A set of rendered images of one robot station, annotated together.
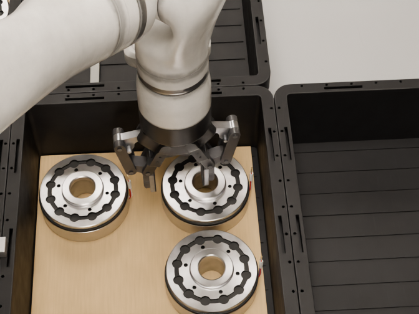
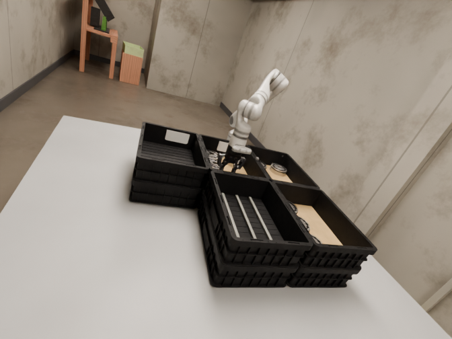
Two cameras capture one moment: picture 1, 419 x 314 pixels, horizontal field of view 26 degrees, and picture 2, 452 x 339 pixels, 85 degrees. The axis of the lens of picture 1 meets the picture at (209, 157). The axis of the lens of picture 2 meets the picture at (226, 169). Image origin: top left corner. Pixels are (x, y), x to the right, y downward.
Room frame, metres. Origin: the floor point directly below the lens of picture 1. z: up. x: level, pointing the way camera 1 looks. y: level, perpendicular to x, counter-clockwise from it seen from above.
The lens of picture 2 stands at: (1.56, -0.32, 1.40)
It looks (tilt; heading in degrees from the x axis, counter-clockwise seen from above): 26 degrees down; 161
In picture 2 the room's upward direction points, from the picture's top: 20 degrees clockwise
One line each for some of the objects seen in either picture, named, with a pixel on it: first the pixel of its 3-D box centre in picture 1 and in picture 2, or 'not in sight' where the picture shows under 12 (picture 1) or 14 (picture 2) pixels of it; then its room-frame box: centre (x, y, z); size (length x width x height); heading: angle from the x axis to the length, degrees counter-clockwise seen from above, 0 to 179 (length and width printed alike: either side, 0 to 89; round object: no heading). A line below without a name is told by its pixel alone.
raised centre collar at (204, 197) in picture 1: (205, 182); not in sight; (0.57, 0.01, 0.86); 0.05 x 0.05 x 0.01
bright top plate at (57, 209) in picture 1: (83, 190); not in sight; (0.57, 0.15, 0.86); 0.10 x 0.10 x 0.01
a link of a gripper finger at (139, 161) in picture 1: (139, 171); not in sight; (0.56, 0.08, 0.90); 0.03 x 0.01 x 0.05; 98
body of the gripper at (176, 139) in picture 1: (175, 123); (233, 153); (0.57, 0.04, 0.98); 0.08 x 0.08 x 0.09
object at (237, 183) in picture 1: (205, 185); not in sight; (0.57, 0.01, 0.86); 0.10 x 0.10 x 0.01
